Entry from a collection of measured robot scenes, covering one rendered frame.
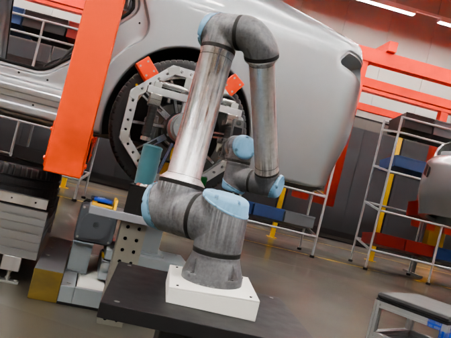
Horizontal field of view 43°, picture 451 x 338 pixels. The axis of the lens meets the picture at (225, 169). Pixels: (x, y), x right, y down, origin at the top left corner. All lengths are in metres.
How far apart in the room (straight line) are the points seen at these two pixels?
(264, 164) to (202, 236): 0.44
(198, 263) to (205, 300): 0.13
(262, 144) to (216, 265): 0.50
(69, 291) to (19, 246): 0.33
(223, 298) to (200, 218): 0.24
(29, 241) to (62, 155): 0.42
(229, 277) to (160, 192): 0.34
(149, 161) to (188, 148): 0.71
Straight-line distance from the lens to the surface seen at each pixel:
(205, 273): 1.72
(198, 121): 1.82
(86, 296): 2.54
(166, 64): 2.75
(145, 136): 2.41
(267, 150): 2.02
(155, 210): 1.81
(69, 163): 2.56
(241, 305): 1.68
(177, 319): 1.52
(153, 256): 2.81
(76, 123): 2.56
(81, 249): 2.81
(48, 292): 2.54
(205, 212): 1.72
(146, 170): 2.51
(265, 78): 1.90
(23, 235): 2.69
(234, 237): 1.72
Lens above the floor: 0.68
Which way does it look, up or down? 1 degrees up
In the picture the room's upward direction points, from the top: 14 degrees clockwise
